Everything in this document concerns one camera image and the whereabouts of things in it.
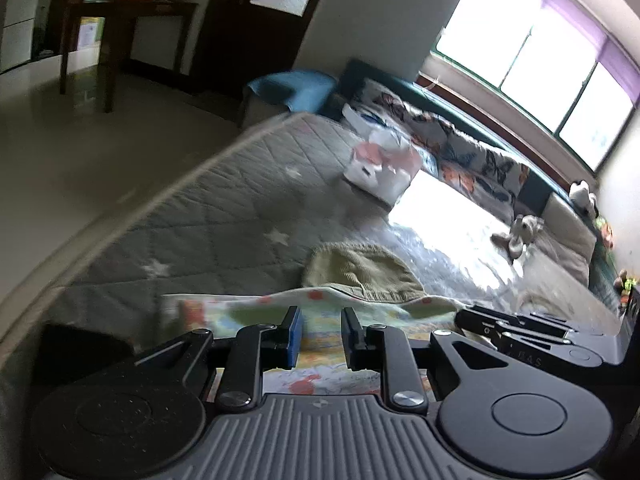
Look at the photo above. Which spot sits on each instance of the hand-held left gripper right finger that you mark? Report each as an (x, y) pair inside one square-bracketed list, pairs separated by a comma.
[(351, 342)]

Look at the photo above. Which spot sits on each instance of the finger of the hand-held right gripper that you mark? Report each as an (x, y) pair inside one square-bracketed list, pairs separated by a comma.
[(500, 334), (525, 322)]

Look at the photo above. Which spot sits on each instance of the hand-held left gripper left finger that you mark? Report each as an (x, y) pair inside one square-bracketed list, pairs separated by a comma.
[(295, 340)]

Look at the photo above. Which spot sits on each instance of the patterned children's hooded jacket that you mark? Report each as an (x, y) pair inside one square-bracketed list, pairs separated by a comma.
[(360, 272)]

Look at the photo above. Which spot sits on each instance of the group of small plush toys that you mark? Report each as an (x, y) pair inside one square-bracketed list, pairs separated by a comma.
[(625, 285)]

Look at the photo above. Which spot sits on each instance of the grey plush rabbit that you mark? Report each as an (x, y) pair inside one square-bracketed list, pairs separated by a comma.
[(520, 232)]

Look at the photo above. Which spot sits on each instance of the grey pillow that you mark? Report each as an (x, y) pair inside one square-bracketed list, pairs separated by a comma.
[(565, 230)]

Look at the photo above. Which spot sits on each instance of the orange and green toy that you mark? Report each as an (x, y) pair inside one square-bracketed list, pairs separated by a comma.
[(606, 232)]

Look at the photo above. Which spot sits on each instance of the teal sofa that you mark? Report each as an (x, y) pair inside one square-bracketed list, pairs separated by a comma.
[(539, 186)]

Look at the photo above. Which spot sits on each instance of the black and white plush toy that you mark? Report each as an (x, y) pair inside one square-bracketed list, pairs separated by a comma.
[(582, 197)]

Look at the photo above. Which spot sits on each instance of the grey quilted star table cover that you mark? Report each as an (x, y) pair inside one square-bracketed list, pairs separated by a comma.
[(225, 200)]

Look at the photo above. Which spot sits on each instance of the white tissue pack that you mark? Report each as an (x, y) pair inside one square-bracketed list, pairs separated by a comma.
[(385, 165)]

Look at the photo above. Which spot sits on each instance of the blue stool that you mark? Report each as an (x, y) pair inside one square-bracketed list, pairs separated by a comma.
[(295, 90)]

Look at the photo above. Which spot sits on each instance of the green framed window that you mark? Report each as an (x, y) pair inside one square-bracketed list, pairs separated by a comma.
[(490, 35)]

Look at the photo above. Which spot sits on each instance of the purple window blind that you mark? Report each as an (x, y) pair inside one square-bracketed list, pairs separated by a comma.
[(575, 15)]

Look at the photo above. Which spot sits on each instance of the dark wooden door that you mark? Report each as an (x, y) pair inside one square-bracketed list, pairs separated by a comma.
[(225, 35)]

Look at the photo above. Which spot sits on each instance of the dark wooden table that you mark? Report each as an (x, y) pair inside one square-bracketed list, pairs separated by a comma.
[(140, 7)]

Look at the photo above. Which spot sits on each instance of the white cabinet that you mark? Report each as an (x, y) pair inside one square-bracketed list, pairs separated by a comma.
[(20, 20)]

